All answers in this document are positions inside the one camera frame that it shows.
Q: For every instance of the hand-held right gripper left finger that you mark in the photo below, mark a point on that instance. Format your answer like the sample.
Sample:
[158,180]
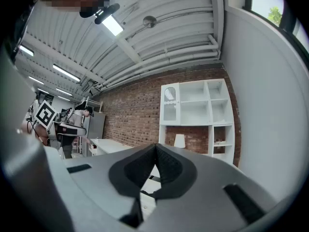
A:
[96,190]

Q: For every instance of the metal ceiling dome fixture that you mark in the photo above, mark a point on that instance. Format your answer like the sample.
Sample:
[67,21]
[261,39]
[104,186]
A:
[149,21]

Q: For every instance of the white metal bed frame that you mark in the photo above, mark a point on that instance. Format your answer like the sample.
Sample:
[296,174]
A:
[93,103]

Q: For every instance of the person's left forearm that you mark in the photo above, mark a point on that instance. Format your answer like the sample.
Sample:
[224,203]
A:
[39,132]

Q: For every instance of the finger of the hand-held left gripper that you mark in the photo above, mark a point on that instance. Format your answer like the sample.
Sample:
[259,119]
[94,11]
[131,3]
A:
[72,130]

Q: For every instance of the white ceiling pipe run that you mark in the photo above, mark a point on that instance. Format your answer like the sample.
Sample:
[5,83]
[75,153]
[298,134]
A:
[169,57]

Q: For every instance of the row of ceiling light panels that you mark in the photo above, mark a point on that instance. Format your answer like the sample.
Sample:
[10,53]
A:
[112,25]

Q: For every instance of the white shade brass table lamp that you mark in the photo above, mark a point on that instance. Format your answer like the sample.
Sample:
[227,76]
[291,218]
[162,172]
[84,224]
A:
[179,140]

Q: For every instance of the black head-worn camera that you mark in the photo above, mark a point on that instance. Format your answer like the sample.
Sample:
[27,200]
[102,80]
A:
[106,12]

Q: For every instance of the grey cabinet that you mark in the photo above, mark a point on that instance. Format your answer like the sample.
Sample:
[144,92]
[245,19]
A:
[96,127]

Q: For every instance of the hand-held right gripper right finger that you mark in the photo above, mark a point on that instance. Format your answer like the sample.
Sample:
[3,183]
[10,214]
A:
[205,190]

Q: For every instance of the white cube shelf unit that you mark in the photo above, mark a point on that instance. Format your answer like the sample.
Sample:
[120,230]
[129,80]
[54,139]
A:
[195,110]

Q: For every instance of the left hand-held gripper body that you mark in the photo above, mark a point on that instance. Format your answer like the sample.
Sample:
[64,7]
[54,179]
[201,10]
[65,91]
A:
[45,113]

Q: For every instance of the plain white side table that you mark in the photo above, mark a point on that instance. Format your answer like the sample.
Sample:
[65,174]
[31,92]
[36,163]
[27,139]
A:
[108,146]

